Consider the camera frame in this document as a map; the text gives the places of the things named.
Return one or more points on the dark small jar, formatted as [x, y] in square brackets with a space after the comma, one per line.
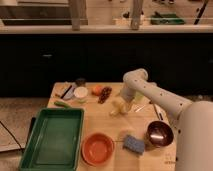
[80, 82]

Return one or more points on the dark maroon bowl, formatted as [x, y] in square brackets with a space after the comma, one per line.
[159, 134]

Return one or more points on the long white utensil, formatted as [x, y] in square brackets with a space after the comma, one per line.
[158, 112]

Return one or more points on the small white stick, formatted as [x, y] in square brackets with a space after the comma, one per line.
[139, 108]

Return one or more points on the green plastic tray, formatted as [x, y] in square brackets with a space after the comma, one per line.
[54, 143]

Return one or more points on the orange fruit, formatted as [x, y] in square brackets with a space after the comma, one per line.
[96, 90]

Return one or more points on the dark grape bunch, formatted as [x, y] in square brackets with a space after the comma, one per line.
[104, 94]

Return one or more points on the green object on shelf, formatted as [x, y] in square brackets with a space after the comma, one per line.
[166, 19]

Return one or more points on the green pepper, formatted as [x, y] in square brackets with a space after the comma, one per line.
[61, 104]

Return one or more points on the red bowl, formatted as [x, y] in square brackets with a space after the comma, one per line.
[97, 149]

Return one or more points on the gray spatula with black handle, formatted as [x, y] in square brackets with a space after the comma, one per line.
[69, 93]

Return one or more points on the blue sponge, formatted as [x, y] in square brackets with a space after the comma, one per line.
[133, 144]

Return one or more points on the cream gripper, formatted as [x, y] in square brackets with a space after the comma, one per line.
[124, 107]

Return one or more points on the yellow banana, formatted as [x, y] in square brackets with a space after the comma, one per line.
[116, 108]

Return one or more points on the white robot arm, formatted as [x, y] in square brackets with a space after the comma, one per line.
[194, 151]

